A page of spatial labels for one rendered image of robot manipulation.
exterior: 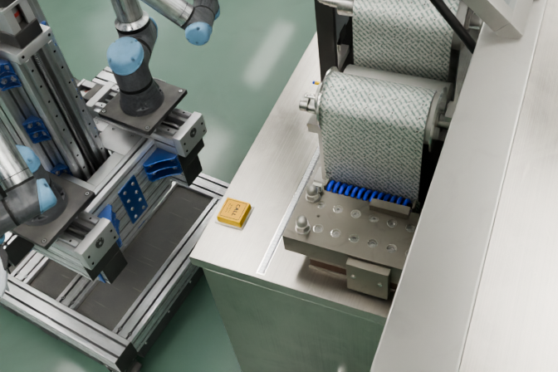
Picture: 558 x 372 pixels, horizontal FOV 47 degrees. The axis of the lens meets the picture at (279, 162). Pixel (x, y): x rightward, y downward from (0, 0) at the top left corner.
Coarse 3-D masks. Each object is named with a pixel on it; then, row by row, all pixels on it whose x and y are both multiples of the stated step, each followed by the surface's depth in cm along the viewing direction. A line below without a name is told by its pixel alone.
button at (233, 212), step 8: (232, 200) 173; (240, 200) 173; (224, 208) 171; (232, 208) 171; (240, 208) 171; (248, 208) 172; (224, 216) 170; (232, 216) 169; (240, 216) 169; (232, 224) 170; (240, 224) 169
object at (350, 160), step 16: (336, 144) 149; (352, 144) 147; (368, 144) 145; (384, 144) 143; (336, 160) 154; (352, 160) 151; (368, 160) 149; (384, 160) 147; (400, 160) 145; (416, 160) 143; (336, 176) 158; (352, 176) 156; (368, 176) 154; (384, 176) 151; (400, 176) 149; (416, 176) 147; (384, 192) 156; (400, 192) 153; (416, 192) 151
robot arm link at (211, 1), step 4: (196, 0) 197; (200, 0) 196; (204, 0) 196; (208, 0) 196; (212, 0) 198; (216, 0) 200; (196, 4) 195; (200, 4) 194; (204, 4) 195; (208, 4) 195; (212, 4) 196; (216, 4) 199; (212, 8) 196; (216, 8) 199; (216, 12) 202; (216, 16) 203
